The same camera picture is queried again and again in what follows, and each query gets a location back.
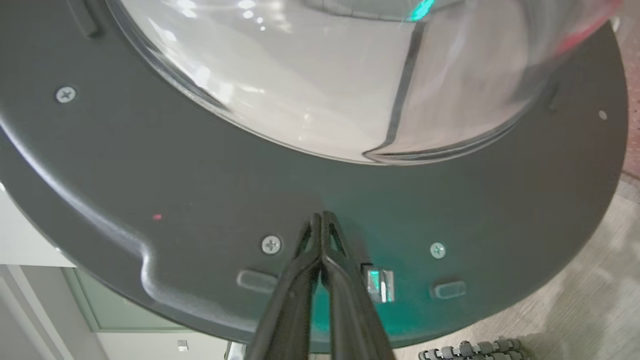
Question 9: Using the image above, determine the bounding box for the red garment with tag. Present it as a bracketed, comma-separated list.
[555, 0, 624, 56]

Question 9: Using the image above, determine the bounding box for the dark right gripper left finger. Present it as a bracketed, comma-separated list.
[242, 212, 324, 360]

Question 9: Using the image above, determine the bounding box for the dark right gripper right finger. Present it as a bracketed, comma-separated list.
[322, 211, 397, 360]

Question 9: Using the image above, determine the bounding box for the dark washing machine glass door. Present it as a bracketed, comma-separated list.
[0, 0, 630, 351]

